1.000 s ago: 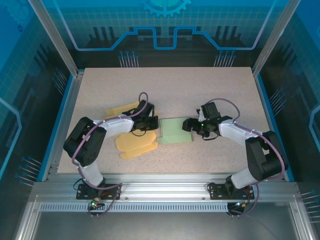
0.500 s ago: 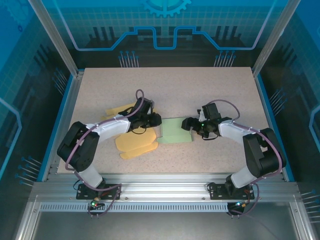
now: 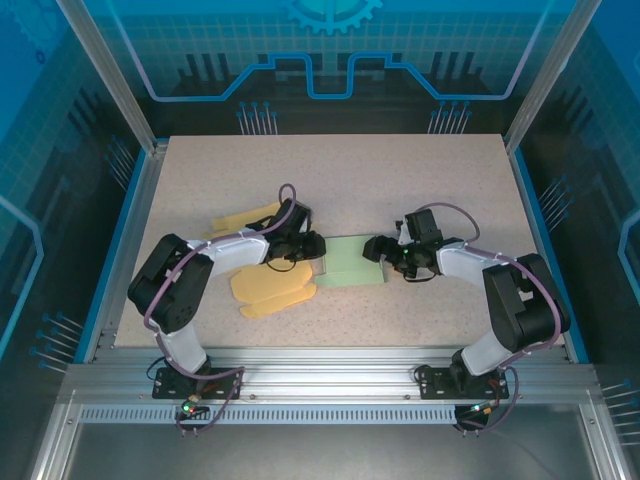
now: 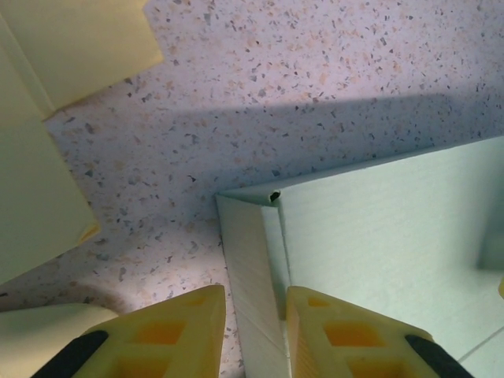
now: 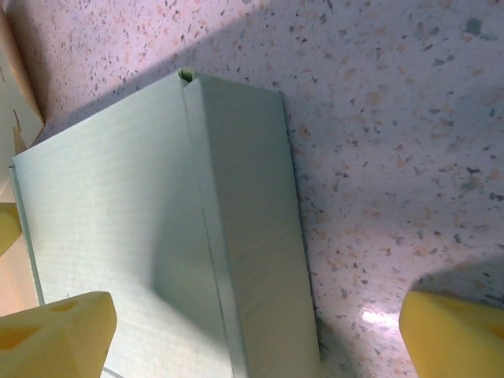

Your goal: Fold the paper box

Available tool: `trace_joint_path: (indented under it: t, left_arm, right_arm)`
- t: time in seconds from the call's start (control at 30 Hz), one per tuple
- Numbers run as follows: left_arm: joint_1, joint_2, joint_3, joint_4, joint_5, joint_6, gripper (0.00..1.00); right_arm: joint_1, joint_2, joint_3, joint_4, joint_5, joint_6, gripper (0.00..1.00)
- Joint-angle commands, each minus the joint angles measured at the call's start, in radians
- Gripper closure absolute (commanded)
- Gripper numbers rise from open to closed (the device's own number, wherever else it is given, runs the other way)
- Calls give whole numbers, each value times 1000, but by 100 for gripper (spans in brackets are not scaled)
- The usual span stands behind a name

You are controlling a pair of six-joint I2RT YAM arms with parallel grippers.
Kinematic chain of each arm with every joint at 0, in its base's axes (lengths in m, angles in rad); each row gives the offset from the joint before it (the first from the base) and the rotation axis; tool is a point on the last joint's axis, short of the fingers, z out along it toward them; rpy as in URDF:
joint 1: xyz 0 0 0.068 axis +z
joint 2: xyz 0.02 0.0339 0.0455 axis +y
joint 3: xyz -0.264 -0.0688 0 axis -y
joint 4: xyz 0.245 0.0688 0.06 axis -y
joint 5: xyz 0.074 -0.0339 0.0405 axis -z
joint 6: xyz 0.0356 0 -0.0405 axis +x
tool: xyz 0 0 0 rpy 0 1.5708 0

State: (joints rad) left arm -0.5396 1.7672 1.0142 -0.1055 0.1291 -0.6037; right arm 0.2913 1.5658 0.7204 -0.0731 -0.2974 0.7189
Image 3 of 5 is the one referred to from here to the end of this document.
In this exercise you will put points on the yellow paper box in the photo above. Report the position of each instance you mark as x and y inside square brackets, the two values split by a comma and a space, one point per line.
[265, 290]

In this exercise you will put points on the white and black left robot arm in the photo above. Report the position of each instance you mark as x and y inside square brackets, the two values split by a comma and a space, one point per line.
[170, 280]

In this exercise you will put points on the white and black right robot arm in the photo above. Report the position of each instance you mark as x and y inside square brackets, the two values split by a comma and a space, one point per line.
[520, 310]

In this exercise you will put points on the blue table edge strip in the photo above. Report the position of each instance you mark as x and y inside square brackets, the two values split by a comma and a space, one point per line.
[122, 220]
[545, 240]

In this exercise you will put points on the small connector with indicator light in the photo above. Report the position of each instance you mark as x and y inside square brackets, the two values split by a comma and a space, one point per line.
[189, 407]
[482, 407]

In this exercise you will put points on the aluminium mounting rail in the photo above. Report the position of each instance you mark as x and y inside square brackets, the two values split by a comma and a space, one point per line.
[325, 370]

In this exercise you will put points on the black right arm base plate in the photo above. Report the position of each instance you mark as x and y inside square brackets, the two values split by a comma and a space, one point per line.
[430, 385]

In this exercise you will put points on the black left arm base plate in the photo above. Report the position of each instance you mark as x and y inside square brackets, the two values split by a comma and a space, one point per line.
[220, 374]

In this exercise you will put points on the aluminium frame post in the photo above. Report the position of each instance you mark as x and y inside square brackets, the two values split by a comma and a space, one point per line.
[543, 85]
[120, 85]

